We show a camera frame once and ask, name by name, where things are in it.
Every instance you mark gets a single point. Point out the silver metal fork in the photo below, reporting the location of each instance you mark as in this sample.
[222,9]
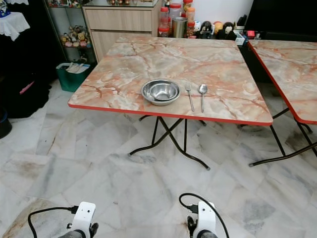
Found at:
[189,97]

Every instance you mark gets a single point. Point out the silver metal spoon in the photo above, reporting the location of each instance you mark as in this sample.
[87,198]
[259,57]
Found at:
[202,89]

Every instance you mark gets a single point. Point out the stainless steel bowl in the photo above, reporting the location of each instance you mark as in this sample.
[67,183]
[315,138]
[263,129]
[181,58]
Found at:
[160,91]

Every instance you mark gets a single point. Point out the black bag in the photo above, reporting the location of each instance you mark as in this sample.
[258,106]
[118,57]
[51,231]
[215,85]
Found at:
[25,99]

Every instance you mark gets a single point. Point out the green plastic bin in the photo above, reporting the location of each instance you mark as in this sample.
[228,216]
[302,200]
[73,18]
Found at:
[69,82]

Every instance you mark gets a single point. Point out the marble top folding table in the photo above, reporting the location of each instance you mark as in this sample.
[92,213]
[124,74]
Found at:
[292,69]
[138,62]

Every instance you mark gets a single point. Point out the plush toy figures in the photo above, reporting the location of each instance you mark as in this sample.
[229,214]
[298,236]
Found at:
[77,37]

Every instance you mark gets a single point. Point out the black toy figurine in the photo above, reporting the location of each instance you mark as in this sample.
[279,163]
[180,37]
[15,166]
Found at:
[205,29]

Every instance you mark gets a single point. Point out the steel canister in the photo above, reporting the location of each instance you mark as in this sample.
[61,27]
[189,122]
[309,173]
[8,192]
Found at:
[179,28]

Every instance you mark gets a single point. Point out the yellow toy figurine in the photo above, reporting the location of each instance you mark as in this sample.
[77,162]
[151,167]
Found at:
[218,27]

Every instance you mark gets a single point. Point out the tall red-lidded plastic jar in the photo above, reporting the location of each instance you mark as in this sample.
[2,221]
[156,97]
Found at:
[164,23]

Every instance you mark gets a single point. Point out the light wooden drawer cabinet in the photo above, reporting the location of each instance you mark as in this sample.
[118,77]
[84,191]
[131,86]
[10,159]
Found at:
[119,21]

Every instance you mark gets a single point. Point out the glass display shelf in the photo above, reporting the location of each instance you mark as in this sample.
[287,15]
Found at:
[54,22]

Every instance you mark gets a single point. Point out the orange-filled plastic jar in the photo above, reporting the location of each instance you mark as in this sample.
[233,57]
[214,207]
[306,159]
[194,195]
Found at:
[190,15]

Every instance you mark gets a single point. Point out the wide clear red-lidded jar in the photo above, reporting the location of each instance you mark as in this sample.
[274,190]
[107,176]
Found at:
[175,11]

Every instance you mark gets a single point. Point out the white lace cloth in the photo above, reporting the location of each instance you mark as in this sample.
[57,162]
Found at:
[14,25]

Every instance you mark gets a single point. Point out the small red-lidded snack jar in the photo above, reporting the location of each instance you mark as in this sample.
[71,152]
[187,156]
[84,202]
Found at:
[187,4]

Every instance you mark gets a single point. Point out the black television screen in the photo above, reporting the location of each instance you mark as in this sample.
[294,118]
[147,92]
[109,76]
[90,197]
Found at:
[282,14]

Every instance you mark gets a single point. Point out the blue patterned vase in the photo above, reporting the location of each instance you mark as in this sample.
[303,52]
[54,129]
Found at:
[4,8]

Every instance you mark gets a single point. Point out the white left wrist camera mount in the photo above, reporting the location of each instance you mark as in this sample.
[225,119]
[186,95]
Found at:
[85,214]

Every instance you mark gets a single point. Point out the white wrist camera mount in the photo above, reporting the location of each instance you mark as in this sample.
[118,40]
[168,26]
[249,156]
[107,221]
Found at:
[85,214]
[206,215]

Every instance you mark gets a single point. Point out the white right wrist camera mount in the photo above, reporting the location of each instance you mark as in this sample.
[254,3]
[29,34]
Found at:
[206,215]

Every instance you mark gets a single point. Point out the white box with red switch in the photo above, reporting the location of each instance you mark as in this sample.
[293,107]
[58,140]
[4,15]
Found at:
[245,36]

